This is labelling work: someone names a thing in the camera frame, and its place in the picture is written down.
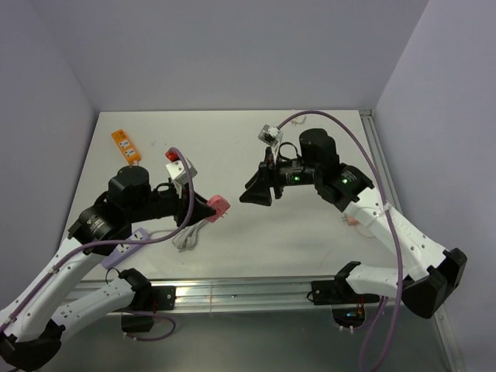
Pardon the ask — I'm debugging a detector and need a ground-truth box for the aluminium right rail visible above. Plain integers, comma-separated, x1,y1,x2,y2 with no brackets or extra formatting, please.
359,109,466,372

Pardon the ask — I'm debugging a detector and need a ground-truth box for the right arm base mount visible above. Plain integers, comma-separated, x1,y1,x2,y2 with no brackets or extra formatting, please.
306,280,367,331

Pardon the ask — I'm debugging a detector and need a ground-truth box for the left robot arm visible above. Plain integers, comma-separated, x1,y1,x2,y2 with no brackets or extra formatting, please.
1,161,215,371

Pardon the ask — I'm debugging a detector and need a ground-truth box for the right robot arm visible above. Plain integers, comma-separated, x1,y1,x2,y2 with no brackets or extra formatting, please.
239,126,467,319

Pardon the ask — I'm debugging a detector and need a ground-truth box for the small pink charger plug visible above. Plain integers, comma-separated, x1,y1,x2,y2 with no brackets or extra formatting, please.
342,214,360,226

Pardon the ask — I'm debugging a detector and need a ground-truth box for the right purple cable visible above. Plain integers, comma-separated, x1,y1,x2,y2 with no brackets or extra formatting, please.
277,110,404,372

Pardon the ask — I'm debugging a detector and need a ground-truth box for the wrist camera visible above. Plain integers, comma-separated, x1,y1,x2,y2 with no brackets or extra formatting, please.
165,148,198,194
258,125,283,163

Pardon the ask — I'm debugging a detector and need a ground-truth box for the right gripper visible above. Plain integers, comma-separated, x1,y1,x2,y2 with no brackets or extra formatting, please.
239,146,320,206

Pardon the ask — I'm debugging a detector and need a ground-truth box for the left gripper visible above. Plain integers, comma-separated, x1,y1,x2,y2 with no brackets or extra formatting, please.
127,178,216,229

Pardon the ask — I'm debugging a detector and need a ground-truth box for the purple power strip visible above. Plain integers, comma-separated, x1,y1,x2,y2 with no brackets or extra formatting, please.
101,228,150,270

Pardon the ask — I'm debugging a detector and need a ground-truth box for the aluminium front rail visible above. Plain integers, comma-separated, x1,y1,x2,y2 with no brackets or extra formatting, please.
69,273,412,319

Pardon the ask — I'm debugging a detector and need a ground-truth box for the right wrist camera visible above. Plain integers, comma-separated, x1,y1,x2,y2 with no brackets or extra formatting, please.
258,125,283,163

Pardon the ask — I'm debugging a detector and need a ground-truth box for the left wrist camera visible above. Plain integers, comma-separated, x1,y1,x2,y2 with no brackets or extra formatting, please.
165,148,198,194

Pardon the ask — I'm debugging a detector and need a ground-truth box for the orange power strip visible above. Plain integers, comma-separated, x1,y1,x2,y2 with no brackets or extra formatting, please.
112,129,141,166

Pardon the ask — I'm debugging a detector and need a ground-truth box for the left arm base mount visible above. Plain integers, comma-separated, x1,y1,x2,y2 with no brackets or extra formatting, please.
120,286,176,335

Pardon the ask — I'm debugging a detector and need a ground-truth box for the aluminium rail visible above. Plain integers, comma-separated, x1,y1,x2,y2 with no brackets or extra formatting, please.
359,109,466,372
69,273,412,319

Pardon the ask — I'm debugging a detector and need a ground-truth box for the purple strip white cord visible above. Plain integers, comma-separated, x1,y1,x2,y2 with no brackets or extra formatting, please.
148,219,208,253

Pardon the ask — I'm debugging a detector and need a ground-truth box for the pink plug adapter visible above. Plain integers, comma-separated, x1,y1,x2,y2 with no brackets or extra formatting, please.
206,195,230,223

